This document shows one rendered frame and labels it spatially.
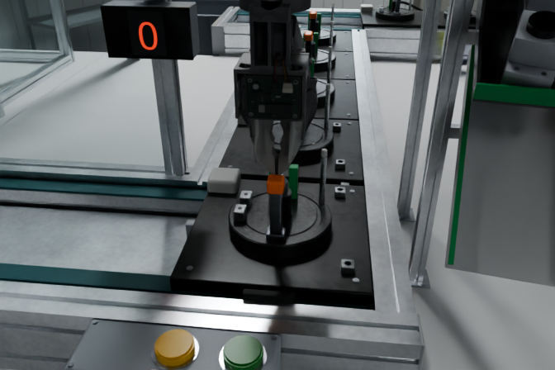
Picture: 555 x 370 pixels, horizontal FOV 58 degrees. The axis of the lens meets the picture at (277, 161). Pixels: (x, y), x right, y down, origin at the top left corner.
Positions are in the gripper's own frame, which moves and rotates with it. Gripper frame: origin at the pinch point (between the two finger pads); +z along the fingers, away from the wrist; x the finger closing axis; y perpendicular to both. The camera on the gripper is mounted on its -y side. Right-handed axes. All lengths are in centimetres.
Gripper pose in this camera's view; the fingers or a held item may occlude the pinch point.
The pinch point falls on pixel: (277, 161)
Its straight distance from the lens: 60.6
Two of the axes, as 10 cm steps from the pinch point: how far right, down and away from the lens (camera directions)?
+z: 0.0, 8.8, 4.8
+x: 9.9, 0.5, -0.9
